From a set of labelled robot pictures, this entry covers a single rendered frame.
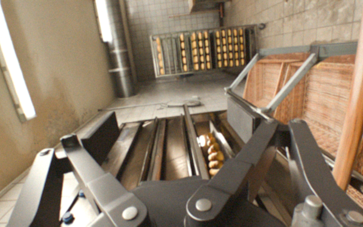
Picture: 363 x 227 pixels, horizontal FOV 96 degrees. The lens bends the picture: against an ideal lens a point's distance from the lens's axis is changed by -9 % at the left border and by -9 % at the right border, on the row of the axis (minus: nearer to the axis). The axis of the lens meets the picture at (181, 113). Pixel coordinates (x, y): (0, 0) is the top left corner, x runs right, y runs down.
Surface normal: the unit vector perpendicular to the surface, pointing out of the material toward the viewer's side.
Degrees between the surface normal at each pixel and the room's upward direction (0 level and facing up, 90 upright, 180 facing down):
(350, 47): 90
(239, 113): 0
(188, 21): 90
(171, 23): 90
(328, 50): 90
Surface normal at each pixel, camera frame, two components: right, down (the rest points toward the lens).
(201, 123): 0.05, 0.31
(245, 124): -0.99, 0.12
